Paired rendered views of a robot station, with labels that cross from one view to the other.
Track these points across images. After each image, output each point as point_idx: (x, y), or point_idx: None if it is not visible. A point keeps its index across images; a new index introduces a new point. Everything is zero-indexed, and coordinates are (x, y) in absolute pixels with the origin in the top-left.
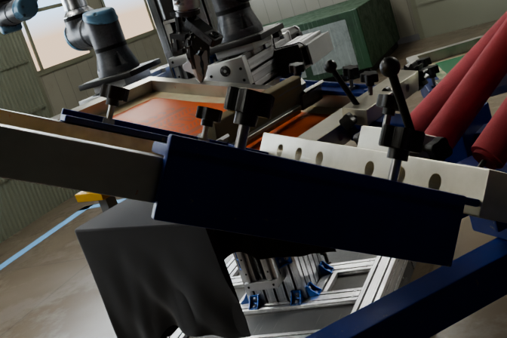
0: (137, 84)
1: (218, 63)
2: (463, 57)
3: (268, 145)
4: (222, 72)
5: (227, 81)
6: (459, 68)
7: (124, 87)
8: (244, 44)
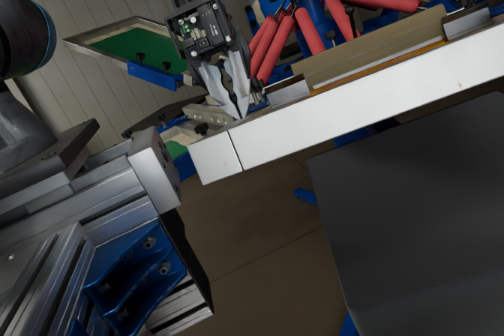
0: (285, 106)
1: (152, 137)
2: (343, 12)
3: None
4: (164, 154)
5: (172, 170)
6: (348, 15)
7: (318, 94)
8: (93, 134)
